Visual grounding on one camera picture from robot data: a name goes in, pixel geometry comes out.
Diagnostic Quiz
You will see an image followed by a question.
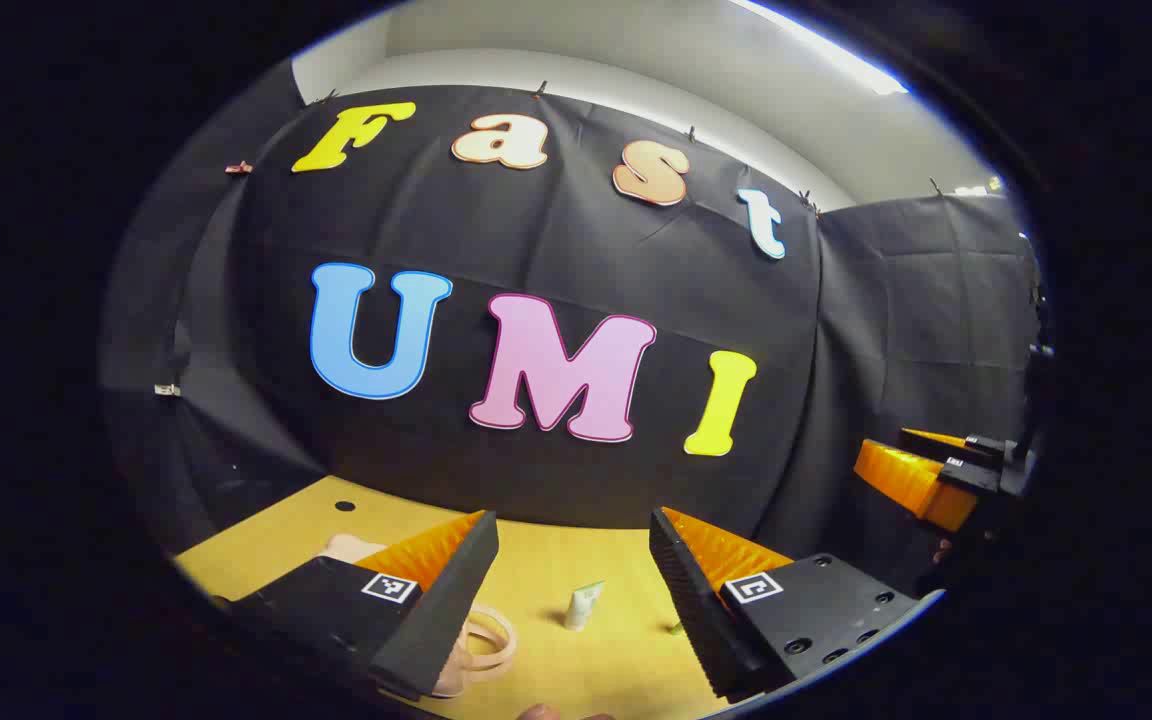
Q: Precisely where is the white tube with green band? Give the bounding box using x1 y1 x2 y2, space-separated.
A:
563 581 606 632

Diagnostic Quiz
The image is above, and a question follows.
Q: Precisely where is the pink suitcase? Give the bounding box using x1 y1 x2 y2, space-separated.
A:
321 533 519 699

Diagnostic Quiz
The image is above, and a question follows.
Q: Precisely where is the black backdrop cloth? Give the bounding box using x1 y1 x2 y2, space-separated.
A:
101 60 1047 581

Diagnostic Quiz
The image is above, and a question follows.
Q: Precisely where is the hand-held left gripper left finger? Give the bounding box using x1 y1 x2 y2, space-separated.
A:
226 510 500 701

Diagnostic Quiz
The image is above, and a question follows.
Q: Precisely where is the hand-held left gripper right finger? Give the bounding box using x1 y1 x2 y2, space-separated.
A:
648 506 942 701

